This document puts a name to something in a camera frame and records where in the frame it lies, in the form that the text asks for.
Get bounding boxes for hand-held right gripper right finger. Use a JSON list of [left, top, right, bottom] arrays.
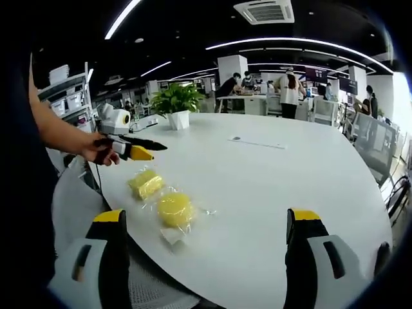
[[283, 207, 368, 309]]

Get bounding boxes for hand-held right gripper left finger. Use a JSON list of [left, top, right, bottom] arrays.
[[47, 209, 133, 309]]

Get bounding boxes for rectangular yellow silicone block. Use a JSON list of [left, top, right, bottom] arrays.
[[127, 164, 168, 207]]

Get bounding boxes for round yellow sponge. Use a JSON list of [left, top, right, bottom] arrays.
[[141, 185, 217, 245]]

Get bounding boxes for person's left hand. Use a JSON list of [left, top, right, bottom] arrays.
[[81, 137, 121, 167]]

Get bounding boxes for white plant pot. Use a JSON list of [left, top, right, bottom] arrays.
[[166, 109, 191, 131]]

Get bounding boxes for metal storage shelf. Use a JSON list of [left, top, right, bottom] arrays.
[[37, 62, 94, 129]]

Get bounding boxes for green potted plant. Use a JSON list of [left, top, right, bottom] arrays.
[[149, 82, 207, 118]]

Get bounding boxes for white storage box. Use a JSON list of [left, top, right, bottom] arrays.
[[48, 64, 70, 81]]

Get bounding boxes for black chair armrest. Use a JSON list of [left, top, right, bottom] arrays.
[[375, 241, 391, 276]]

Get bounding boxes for straight ceiling light strip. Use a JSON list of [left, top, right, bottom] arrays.
[[104, 0, 142, 40]]

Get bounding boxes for person's dark top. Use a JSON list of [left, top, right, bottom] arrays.
[[0, 51, 59, 290]]

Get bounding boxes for white office desk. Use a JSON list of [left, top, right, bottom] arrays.
[[215, 95, 268, 115]]

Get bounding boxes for grey mesh office chair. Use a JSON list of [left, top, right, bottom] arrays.
[[353, 114, 397, 186]]

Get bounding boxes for white office chair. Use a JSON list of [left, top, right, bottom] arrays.
[[314, 96, 339, 126]]

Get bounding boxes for dark hanging monitor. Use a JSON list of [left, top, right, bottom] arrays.
[[338, 79, 359, 95]]

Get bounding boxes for ceiling air conditioner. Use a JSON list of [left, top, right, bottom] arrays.
[[233, 0, 295, 25]]

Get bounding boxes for curved ceiling light strip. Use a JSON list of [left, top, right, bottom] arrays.
[[205, 37, 393, 73]]

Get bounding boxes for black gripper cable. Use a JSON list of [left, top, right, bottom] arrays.
[[93, 162, 104, 194]]

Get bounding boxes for white table cable cover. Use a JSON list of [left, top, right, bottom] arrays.
[[227, 136, 286, 150]]

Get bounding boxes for black chair frame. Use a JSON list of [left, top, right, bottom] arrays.
[[386, 175, 411, 220]]

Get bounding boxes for dark wall screen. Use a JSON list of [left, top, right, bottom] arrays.
[[304, 66, 328, 83]]

